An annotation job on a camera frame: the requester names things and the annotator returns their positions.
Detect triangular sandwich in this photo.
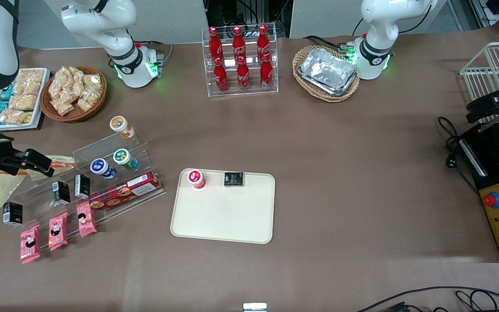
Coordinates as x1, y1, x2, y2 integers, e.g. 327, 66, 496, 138
26, 155, 77, 182
0, 168, 28, 210

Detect white rectangular snack tray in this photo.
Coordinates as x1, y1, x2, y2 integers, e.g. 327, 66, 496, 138
0, 68, 51, 130

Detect aluminium foil tray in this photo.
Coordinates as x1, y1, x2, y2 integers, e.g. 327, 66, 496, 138
298, 69, 359, 97
300, 48, 358, 91

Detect light wicker foil tray basket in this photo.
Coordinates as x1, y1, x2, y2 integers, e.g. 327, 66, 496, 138
292, 45, 361, 103

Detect beige plastic serving tray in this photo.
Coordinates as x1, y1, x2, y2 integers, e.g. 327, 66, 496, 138
170, 168, 276, 244

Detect small black drink carton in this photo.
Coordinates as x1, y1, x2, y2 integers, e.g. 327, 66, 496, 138
75, 174, 91, 199
52, 181, 71, 205
3, 202, 23, 227

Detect black sealing machine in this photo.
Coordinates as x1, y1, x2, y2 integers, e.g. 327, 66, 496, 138
455, 121, 499, 264

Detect clear bag of crackers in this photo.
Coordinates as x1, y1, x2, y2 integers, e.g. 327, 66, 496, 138
16, 81, 42, 96
18, 70, 45, 84
9, 94, 38, 111
0, 109, 27, 126

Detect blue lid yogurt cup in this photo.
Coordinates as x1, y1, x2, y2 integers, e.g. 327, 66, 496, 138
90, 159, 117, 180

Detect clear bag of brown snacks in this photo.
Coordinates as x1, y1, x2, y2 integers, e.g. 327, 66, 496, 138
83, 74, 103, 93
52, 97, 75, 117
65, 79, 85, 103
78, 89, 101, 112
61, 66, 84, 81
49, 71, 71, 98

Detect pink snack packet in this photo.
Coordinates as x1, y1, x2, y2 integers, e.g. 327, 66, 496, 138
76, 202, 98, 238
49, 212, 68, 251
20, 224, 42, 264

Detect brown wicker snack basket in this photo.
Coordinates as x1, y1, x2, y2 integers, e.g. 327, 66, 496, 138
39, 66, 107, 123

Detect green lid yogurt cup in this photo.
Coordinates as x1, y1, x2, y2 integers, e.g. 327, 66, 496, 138
113, 149, 139, 171

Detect orange label yogurt cup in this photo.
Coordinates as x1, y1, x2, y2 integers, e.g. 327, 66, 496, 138
110, 116, 136, 140

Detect red cookie box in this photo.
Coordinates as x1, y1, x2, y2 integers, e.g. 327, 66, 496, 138
88, 171, 163, 212

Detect small clear acrylic riser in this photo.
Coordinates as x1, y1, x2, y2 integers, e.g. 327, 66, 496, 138
72, 128, 150, 178

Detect large clear acrylic step stand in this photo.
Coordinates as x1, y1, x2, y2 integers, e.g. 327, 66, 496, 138
0, 171, 167, 243

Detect red lid yogurt cup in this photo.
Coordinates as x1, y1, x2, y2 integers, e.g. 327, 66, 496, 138
187, 169, 207, 190

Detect black square snack packet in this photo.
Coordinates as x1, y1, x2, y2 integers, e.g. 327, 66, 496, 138
224, 172, 244, 188

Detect red cola bottle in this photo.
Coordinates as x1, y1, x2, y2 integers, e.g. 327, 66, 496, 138
259, 53, 274, 89
208, 27, 224, 65
236, 55, 251, 91
232, 26, 247, 64
256, 25, 271, 62
213, 57, 230, 93

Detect clear acrylic bottle rack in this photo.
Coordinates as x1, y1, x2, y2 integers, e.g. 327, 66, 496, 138
201, 25, 279, 98

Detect black power cable with plug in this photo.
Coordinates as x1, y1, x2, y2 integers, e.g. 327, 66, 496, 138
437, 116, 480, 196

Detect white wire basket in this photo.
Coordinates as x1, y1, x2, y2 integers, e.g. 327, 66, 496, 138
459, 41, 499, 125

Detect grey metal handle bar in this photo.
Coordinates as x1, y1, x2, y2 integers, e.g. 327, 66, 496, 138
459, 139, 489, 179

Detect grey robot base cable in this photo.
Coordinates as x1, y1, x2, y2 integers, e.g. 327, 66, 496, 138
136, 41, 175, 66

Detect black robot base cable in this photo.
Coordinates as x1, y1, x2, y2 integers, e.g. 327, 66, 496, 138
303, 35, 355, 55

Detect long black cable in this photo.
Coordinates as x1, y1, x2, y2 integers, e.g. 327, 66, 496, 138
355, 286, 499, 312

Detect looped black cable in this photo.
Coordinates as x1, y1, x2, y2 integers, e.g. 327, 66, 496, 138
455, 289, 499, 312

